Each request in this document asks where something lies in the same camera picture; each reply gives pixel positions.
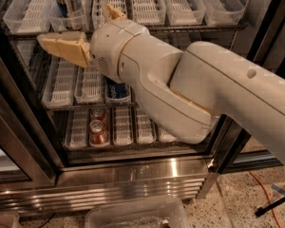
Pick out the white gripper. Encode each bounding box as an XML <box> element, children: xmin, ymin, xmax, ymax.
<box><xmin>37</xmin><ymin>2</ymin><xmax>149</xmax><ymax>84</ymax></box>

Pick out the silver blue redbull can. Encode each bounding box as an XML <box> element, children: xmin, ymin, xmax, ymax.
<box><xmin>50</xmin><ymin>0</ymin><xmax>87</xmax><ymax>30</ymax></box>

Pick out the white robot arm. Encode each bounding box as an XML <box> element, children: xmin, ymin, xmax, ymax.
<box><xmin>37</xmin><ymin>4</ymin><xmax>285</xmax><ymax>165</ymax></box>

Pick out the middle shelf tray two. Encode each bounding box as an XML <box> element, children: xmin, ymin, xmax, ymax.
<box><xmin>74</xmin><ymin>66</ymin><xmax>103</xmax><ymax>104</ymax></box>

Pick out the top shelf tray four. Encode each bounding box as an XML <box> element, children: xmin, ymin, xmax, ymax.
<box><xmin>130</xmin><ymin>0</ymin><xmax>166</xmax><ymax>26</ymax></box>

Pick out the shelf tray four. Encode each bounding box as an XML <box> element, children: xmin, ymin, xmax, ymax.
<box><xmin>135</xmin><ymin>107</ymin><xmax>156</xmax><ymax>144</ymax></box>
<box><xmin>130</xmin><ymin>0</ymin><xmax>166</xmax><ymax>26</ymax></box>

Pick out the front blue pepsi can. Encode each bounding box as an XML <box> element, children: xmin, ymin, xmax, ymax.
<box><xmin>105</xmin><ymin>78</ymin><xmax>129</xmax><ymax>100</ymax></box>

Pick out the middle shelf tray three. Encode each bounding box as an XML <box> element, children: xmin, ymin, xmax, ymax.
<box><xmin>104</xmin><ymin>77</ymin><xmax>130</xmax><ymax>104</ymax></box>

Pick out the top shelf tray one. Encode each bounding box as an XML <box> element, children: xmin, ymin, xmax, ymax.
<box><xmin>3</xmin><ymin>0</ymin><xmax>53</xmax><ymax>34</ymax></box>

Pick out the shelf tray one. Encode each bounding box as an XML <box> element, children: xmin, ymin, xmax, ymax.
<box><xmin>41</xmin><ymin>37</ymin><xmax>80</xmax><ymax>108</ymax></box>
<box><xmin>3</xmin><ymin>0</ymin><xmax>53</xmax><ymax>34</ymax></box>
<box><xmin>65</xmin><ymin>109</ymin><xmax>88</xmax><ymax>150</ymax></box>

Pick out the middle shelf tray one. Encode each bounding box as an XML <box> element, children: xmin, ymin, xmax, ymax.
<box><xmin>41</xmin><ymin>37</ymin><xmax>80</xmax><ymax>108</ymax></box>

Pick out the rear red soda can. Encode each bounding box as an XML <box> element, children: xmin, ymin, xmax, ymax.
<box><xmin>90</xmin><ymin>107</ymin><xmax>108</xmax><ymax>125</ymax></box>

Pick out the red soda can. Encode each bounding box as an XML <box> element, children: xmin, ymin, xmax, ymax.
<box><xmin>88</xmin><ymin>120</ymin><xmax>109</xmax><ymax>146</ymax></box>
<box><xmin>90</xmin><ymin>107</ymin><xmax>108</xmax><ymax>125</ymax></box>

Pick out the top shelf tray five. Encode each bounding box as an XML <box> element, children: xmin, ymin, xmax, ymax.
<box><xmin>164</xmin><ymin>0</ymin><xmax>206</xmax><ymax>26</ymax></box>

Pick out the shelf tray five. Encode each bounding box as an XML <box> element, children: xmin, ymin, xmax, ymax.
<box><xmin>157</xmin><ymin>125</ymin><xmax>176</xmax><ymax>143</ymax></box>
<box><xmin>164</xmin><ymin>0</ymin><xmax>206</xmax><ymax>26</ymax></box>

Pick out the bottom shelf tray two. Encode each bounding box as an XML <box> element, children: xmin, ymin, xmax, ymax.
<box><xmin>88</xmin><ymin>107</ymin><xmax>110</xmax><ymax>147</ymax></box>

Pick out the bottom shelf tray three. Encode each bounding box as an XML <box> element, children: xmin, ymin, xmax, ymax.
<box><xmin>113</xmin><ymin>106</ymin><xmax>133</xmax><ymax>145</ymax></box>

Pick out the bottom shelf tray one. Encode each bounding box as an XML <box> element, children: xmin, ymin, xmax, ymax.
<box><xmin>65</xmin><ymin>109</ymin><xmax>88</xmax><ymax>150</ymax></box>

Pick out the front red soda can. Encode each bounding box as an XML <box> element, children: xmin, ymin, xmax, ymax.
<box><xmin>88</xmin><ymin>120</ymin><xmax>109</xmax><ymax>146</ymax></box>

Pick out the stainless steel fridge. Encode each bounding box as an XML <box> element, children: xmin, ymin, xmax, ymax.
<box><xmin>0</xmin><ymin>0</ymin><xmax>285</xmax><ymax>217</ymax></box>

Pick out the bottom shelf tray four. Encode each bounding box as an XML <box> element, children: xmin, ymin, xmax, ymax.
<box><xmin>135</xmin><ymin>107</ymin><xmax>156</xmax><ymax>144</ymax></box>

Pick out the bottom shelf tray five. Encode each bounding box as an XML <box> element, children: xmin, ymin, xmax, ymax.
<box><xmin>157</xmin><ymin>125</ymin><xmax>176</xmax><ymax>143</ymax></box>

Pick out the top shelf tray six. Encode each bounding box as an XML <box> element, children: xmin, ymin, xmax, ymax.
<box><xmin>202</xmin><ymin>0</ymin><xmax>244</xmax><ymax>26</ymax></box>

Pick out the open fridge glass door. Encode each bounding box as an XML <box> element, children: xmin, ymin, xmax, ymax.
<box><xmin>208</xmin><ymin>0</ymin><xmax>285</xmax><ymax>175</ymax></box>

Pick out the clear plastic bin on floor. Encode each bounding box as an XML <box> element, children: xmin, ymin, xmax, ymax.
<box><xmin>85</xmin><ymin>197</ymin><xmax>190</xmax><ymax>228</ymax></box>

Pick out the small clear container corner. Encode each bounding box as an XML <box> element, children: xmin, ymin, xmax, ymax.
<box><xmin>0</xmin><ymin>212</ymin><xmax>22</xmax><ymax>228</ymax></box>

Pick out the black stand leg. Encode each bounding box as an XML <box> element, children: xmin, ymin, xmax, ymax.
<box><xmin>255</xmin><ymin>197</ymin><xmax>285</xmax><ymax>218</ymax></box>

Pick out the orange cable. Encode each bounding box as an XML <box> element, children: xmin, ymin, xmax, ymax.
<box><xmin>248</xmin><ymin>170</ymin><xmax>283</xmax><ymax>228</ymax></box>

